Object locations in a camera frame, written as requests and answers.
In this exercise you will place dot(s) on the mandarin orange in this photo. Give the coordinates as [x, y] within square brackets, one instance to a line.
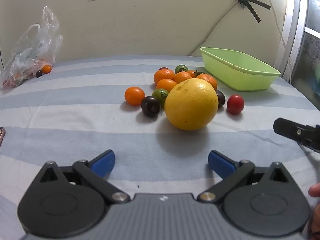
[166, 85]
[208, 80]
[163, 75]

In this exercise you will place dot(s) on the tomato with green stem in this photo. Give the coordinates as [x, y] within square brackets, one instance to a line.
[193, 73]

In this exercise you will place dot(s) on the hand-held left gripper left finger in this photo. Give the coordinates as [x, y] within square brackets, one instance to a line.
[103, 163]

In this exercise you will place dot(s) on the green plastic basket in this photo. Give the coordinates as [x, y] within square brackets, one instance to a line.
[240, 72]

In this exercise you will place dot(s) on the small red tomato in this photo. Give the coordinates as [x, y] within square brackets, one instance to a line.
[163, 68]

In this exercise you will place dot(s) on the person's right hand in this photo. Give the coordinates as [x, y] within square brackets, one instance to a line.
[315, 205]

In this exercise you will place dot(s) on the orange cherry tomato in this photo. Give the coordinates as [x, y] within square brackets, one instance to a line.
[46, 69]
[134, 96]

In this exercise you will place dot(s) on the dark purple tomato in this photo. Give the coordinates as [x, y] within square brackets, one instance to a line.
[39, 73]
[221, 98]
[150, 107]

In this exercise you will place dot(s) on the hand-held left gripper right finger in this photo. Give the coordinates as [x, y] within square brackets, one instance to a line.
[220, 163]

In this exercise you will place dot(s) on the clear plastic bag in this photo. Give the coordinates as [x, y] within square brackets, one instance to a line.
[30, 52]

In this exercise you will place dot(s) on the pink metal object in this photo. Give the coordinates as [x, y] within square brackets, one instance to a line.
[2, 135]

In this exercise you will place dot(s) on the window frame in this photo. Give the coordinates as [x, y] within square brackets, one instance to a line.
[293, 35]

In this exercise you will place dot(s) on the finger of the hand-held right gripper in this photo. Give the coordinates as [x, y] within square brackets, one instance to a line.
[295, 131]

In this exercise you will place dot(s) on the large yellow orange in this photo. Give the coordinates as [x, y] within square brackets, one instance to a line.
[191, 105]

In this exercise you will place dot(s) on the striped blue white bedsheet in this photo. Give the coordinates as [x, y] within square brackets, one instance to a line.
[75, 120]

